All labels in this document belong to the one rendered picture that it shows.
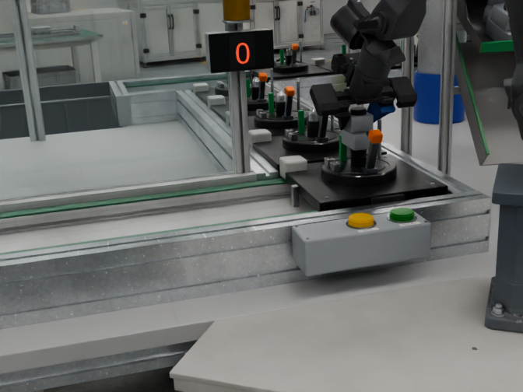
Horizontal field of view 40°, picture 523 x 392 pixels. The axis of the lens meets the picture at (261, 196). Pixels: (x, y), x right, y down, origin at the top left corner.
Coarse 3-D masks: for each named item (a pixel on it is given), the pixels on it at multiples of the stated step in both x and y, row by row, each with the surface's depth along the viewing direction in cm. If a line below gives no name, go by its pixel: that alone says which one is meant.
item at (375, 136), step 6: (366, 132) 127; (372, 132) 125; (378, 132) 125; (372, 138) 124; (378, 138) 124; (372, 144) 125; (378, 144) 126; (372, 150) 126; (372, 156) 127; (366, 162) 129; (372, 162) 128; (372, 168) 129
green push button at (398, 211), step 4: (396, 208) 116; (400, 208) 116; (404, 208) 116; (408, 208) 116; (392, 212) 114; (396, 212) 114; (400, 212) 114; (404, 212) 114; (408, 212) 114; (412, 212) 114; (392, 216) 114; (396, 216) 114; (400, 216) 113; (404, 216) 113; (408, 216) 113; (412, 216) 114; (396, 220) 114; (400, 220) 113; (404, 220) 113; (408, 220) 113
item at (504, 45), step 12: (468, 0) 141; (480, 0) 141; (468, 12) 137; (480, 12) 137; (468, 24) 131; (480, 24) 134; (480, 36) 131; (480, 48) 126; (492, 48) 126; (504, 48) 127
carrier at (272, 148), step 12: (312, 108) 156; (300, 120) 160; (312, 120) 156; (252, 132) 164; (264, 132) 163; (288, 132) 157; (300, 132) 161; (312, 132) 156; (336, 132) 160; (252, 144) 163; (264, 144) 161; (276, 144) 161; (288, 144) 154; (300, 144) 152; (312, 144) 152; (324, 144) 152; (336, 144) 153; (264, 156) 154; (276, 156) 151; (312, 156) 149; (324, 156) 149; (336, 156) 148; (276, 168) 145
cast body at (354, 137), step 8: (352, 112) 131; (360, 112) 130; (352, 120) 129; (360, 120) 130; (368, 120) 130; (344, 128) 133; (352, 128) 130; (360, 128) 130; (368, 128) 131; (344, 136) 134; (352, 136) 130; (360, 136) 129; (344, 144) 134; (352, 144) 130; (360, 144) 130; (368, 144) 130
